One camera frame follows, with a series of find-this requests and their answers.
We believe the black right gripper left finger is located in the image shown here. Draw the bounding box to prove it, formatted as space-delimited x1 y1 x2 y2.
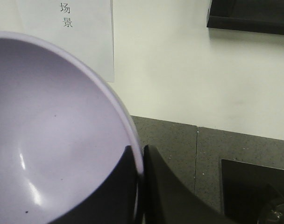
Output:
51 146 139 224

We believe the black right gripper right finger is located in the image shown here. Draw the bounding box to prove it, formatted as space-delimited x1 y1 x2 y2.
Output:
143 145 228 224

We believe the purple plastic bowl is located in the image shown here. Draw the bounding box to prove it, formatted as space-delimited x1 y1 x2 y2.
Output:
0 31 144 224

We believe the black gas stove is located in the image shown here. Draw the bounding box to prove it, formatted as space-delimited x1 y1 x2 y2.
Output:
221 159 284 224

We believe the white paper sign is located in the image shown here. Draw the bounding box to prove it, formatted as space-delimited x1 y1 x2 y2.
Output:
16 0 114 82

